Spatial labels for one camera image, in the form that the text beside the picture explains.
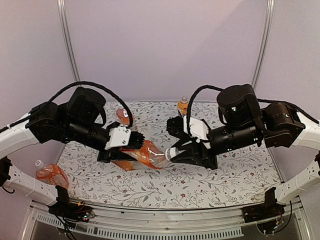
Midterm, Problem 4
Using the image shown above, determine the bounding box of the floral tablecloth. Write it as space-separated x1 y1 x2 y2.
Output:
56 101 281 210

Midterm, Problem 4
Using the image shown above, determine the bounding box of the aluminium front rail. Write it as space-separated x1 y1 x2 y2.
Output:
21 198 313 240

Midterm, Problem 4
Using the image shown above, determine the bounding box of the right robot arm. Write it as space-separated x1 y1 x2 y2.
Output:
165 84 320 223

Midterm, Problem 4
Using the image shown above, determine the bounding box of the metal frame post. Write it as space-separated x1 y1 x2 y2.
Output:
57 0 81 82
251 0 275 90

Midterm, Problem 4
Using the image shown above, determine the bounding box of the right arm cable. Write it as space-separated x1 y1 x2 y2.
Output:
186 84 226 137

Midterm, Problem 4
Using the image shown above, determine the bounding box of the left metal frame post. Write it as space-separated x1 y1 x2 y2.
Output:
57 0 81 82

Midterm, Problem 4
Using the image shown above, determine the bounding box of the orange bottle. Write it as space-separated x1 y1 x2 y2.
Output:
34 159 69 189
116 108 138 131
111 140 179 171

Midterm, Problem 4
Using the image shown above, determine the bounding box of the yellow dark-label bottle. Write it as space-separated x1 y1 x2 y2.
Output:
177 96 189 117

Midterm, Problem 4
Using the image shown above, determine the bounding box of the right metal frame post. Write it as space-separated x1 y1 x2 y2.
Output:
251 0 275 90

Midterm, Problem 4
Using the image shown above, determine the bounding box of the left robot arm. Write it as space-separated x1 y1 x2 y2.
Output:
0 86 144 217

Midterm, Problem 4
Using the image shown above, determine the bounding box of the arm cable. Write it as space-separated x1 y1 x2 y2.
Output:
186 84 226 137
48 81 133 130

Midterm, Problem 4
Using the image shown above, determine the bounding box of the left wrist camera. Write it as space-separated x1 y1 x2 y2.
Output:
104 124 145 150

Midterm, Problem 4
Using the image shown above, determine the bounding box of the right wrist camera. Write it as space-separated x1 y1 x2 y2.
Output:
166 116 211 143

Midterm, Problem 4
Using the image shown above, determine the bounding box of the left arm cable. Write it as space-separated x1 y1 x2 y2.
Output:
48 81 133 130

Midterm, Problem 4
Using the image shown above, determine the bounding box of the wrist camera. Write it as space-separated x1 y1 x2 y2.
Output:
104 124 145 150
166 116 211 143

